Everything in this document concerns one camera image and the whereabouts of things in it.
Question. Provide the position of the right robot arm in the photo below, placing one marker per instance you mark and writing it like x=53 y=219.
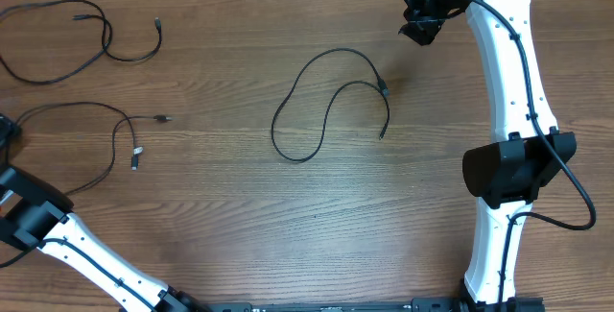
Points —
x=523 y=156

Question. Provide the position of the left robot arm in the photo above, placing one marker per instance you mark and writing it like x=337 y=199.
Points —
x=43 y=219

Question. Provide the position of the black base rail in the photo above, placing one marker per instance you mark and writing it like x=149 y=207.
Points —
x=326 y=307

